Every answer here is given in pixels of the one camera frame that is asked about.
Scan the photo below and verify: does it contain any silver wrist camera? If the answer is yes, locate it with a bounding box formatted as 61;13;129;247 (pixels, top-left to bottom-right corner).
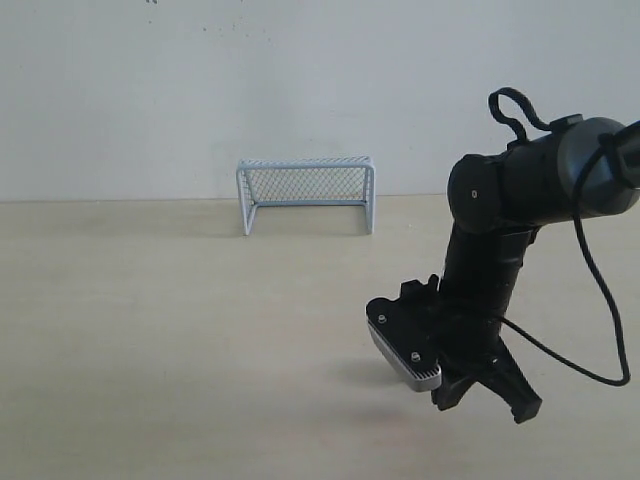
366;297;442;393

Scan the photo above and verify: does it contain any black cable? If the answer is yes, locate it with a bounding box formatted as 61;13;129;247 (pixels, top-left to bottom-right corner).
487;87;632;387

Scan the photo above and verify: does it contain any small white soccer goal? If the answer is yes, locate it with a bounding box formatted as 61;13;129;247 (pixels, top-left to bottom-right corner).
235;156;376;236

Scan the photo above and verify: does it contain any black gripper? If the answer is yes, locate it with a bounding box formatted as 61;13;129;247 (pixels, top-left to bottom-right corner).
398;275;542;424

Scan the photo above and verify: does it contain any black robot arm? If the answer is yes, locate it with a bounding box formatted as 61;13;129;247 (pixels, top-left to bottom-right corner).
366;116;639;423

